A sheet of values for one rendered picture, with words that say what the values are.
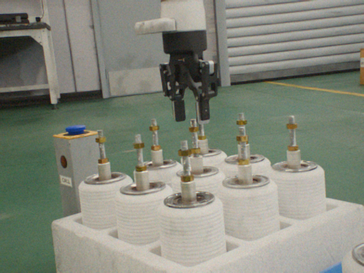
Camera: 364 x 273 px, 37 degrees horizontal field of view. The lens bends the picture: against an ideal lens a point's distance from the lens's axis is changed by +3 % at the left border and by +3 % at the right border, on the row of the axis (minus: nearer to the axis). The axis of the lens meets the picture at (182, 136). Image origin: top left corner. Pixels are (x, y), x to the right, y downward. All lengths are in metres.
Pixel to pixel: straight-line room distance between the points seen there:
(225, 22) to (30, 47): 2.02
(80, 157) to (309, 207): 0.46
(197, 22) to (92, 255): 0.42
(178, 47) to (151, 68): 4.93
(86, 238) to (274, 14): 5.33
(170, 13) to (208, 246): 0.38
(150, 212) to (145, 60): 5.01
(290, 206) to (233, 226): 0.12
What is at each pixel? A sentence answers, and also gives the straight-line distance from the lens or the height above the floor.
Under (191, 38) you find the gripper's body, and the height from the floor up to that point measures 0.48.
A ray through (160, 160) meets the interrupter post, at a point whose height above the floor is 0.26.
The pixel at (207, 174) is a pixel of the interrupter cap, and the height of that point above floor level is 0.25.
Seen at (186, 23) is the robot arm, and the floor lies 0.51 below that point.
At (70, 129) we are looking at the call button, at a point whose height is 0.33.
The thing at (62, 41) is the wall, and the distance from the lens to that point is 5.80.
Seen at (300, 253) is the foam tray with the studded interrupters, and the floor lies 0.15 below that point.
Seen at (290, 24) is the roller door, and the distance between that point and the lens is 6.14.
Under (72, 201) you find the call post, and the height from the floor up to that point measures 0.18.
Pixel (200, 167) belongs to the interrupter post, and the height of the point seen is 0.26.
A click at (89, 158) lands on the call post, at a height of 0.26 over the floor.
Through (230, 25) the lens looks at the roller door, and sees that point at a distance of 5.94.
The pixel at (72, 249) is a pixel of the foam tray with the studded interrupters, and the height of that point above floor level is 0.14.
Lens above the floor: 0.47
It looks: 10 degrees down
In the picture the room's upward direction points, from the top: 5 degrees counter-clockwise
